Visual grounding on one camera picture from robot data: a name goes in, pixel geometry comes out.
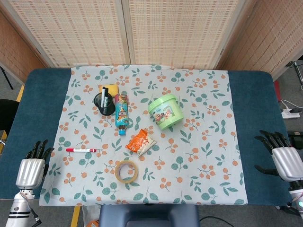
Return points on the yellow sponge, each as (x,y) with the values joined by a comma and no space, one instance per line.
(113,88)

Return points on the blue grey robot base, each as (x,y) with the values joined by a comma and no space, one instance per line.
(149,215)

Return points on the red flat object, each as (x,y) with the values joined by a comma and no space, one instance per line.
(278,91)

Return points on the red marker pen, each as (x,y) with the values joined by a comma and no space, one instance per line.
(80,150)

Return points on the floral print tablecloth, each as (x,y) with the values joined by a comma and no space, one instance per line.
(189,165)

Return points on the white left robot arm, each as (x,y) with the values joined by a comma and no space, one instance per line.
(19,210)

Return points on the blue felt table cover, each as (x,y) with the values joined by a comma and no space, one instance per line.
(258,106)

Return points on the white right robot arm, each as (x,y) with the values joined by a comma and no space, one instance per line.
(297,191)

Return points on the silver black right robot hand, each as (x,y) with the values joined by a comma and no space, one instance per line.
(288,163)

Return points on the green plastic bucket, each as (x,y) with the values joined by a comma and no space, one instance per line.
(165,112)

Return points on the black mesh pen holder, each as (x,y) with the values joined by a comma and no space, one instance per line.
(109,110)

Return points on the white power strip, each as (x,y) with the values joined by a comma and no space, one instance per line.
(291,114)

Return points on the blue capped drink bottle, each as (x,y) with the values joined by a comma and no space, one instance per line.
(121,113)

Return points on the black chair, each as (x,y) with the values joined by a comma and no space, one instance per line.
(7,113)

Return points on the orange snack bag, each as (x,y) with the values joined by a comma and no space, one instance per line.
(139,144)

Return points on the clear packing tape roll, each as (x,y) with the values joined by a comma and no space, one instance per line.
(118,176)

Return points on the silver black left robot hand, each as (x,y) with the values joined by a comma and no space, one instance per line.
(30,171)

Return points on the metal stand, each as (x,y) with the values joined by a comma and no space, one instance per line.
(296,67)

